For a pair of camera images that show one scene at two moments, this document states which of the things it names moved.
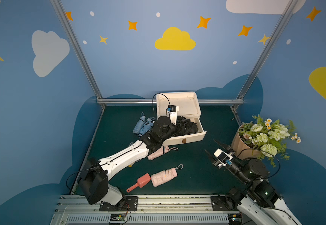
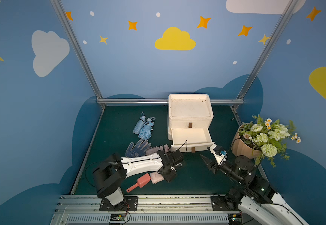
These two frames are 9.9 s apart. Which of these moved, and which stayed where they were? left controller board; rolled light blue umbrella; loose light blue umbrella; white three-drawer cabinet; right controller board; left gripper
Moved: white three-drawer cabinet; left gripper
Stayed: left controller board; right controller board; loose light blue umbrella; rolled light blue umbrella
